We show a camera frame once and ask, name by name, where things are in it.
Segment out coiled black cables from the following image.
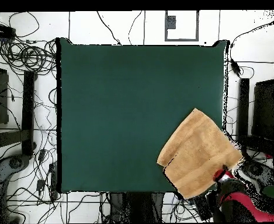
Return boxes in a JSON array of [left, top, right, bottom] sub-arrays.
[[0, 38, 57, 74]]

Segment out black power strip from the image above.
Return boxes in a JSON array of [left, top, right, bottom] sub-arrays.
[[0, 22, 16, 40]]

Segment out orange terry towel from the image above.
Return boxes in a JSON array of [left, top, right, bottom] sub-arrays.
[[157, 107, 244, 200]]

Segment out dark green table cloth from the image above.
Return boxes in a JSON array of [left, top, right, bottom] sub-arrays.
[[59, 37, 228, 194]]

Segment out black power brick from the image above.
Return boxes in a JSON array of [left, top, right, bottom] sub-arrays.
[[192, 194, 213, 221]]

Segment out black floor beam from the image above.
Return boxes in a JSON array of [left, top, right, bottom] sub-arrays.
[[235, 78, 250, 160], [21, 70, 36, 156]]

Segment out long black cable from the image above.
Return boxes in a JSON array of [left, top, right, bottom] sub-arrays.
[[229, 10, 274, 60]]

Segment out small grey floor box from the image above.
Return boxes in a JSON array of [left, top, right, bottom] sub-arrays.
[[165, 15, 176, 30]]

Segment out looped black cable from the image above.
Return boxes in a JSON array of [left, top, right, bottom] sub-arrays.
[[8, 11, 40, 39]]

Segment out thin black cable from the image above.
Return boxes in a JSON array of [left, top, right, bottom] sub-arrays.
[[127, 10, 144, 46], [96, 10, 122, 46]]

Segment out black stand foot with caster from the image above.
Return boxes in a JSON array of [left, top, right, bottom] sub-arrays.
[[0, 154, 31, 188], [240, 159, 274, 188]]

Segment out black power adapter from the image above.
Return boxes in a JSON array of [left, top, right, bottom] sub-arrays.
[[230, 59, 241, 77]]

